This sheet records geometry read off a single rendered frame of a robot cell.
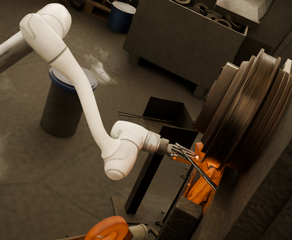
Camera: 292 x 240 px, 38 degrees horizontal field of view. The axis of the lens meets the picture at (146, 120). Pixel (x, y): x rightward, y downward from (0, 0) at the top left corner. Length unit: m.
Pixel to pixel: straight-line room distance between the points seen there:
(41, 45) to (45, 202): 1.09
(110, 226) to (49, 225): 1.02
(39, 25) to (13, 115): 1.45
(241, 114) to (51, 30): 0.78
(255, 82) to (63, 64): 0.73
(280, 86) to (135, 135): 0.65
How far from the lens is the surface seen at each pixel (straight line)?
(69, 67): 1.71
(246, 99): 1.39
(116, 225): 1.41
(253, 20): 4.38
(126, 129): 1.81
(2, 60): 1.97
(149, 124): 2.29
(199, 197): 1.68
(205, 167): 1.81
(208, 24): 4.00
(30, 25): 1.68
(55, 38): 1.69
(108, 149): 1.70
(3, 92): 3.26
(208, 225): 1.43
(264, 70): 1.46
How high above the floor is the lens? 1.76
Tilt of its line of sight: 30 degrees down
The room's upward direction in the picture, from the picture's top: 24 degrees clockwise
